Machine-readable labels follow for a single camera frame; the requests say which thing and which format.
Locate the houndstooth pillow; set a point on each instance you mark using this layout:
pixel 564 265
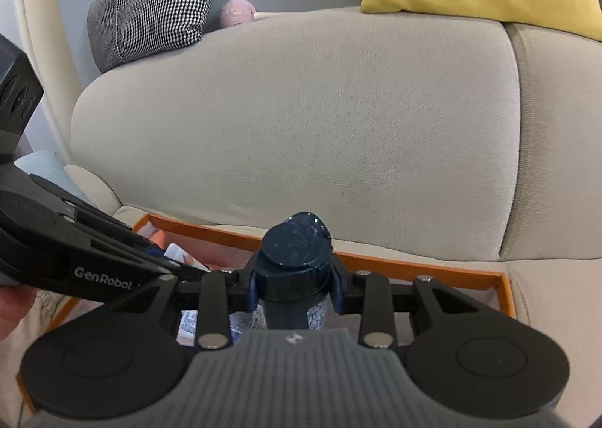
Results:
pixel 155 9

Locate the blue printed white packet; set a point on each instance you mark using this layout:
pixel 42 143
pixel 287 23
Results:
pixel 187 325

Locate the light blue cushion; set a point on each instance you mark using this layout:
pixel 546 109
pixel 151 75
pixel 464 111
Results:
pixel 47 169

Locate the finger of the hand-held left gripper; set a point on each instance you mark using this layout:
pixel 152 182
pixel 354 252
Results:
pixel 108 221
pixel 188 270

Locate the white pouch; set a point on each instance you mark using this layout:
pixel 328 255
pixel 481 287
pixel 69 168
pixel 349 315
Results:
pixel 186 256

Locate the person's left hand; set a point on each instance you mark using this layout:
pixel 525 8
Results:
pixel 14 315

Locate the beige fabric sofa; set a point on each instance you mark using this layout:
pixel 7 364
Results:
pixel 305 127

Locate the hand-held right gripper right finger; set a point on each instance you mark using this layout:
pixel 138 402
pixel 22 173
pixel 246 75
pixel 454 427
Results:
pixel 336 296

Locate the dark blue bottle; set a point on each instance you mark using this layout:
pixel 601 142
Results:
pixel 291 254

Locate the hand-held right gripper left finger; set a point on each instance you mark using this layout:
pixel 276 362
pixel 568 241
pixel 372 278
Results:
pixel 254 289

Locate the orange cardboard box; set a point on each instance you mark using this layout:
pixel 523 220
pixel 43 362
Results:
pixel 423 270

